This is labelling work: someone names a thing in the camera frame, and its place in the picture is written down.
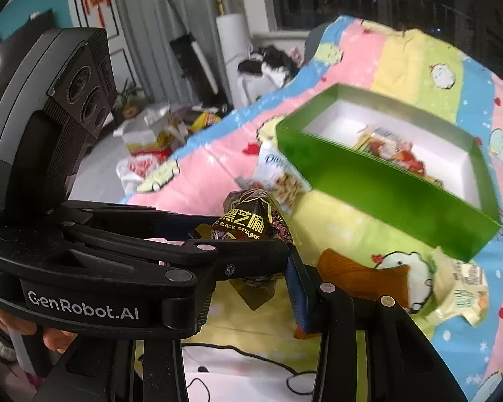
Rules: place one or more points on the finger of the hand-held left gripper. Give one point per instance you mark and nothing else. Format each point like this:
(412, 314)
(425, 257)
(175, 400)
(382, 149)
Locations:
(180, 224)
(251, 259)

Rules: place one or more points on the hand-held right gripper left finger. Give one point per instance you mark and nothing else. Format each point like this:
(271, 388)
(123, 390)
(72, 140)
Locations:
(151, 368)

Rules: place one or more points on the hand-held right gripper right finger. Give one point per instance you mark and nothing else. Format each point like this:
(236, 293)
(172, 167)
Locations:
(299, 297)

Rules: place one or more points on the black sesame snack packet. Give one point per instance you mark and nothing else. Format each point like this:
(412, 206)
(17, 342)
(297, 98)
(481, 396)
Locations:
(243, 217)

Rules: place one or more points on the orange snack packet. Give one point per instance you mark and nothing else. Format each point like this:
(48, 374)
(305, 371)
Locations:
(360, 278)

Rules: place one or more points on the white nut snack packet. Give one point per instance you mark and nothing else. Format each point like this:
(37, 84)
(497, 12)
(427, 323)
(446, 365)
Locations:
(276, 180)

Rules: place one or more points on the green cardboard box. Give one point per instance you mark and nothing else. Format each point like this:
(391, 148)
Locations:
(381, 201)

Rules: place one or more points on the pale green snack packet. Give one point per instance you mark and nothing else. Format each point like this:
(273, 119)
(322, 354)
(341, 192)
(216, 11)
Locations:
(461, 289)

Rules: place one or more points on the yellow rice cracker packet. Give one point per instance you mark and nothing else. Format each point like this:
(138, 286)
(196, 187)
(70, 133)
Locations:
(364, 142)

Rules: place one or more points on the red snack packet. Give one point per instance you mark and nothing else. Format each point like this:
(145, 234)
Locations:
(398, 157)

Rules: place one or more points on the white blue-label snack packet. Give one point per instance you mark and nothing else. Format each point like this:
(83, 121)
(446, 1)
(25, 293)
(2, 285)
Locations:
(387, 136)

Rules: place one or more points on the person's left hand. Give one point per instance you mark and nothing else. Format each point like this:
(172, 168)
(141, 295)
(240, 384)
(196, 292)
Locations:
(56, 341)

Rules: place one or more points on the white red-print plastic bag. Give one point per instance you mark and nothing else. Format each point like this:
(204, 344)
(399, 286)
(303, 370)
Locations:
(136, 171)

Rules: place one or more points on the potted plant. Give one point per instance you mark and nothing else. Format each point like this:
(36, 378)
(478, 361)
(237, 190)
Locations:
(130, 100)

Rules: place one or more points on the black upright vacuum cleaner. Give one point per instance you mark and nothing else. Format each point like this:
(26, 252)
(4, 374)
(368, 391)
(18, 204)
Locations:
(188, 54)

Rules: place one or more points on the white rolled mat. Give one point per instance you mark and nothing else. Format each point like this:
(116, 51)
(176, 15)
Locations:
(234, 54)

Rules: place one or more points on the pile of dark clothes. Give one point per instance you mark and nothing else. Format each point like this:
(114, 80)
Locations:
(272, 60)

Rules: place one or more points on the grey pillow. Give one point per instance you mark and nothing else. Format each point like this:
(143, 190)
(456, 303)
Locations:
(316, 42)

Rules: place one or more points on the cartoon printed blanket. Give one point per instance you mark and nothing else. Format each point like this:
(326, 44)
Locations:
(360, 58)

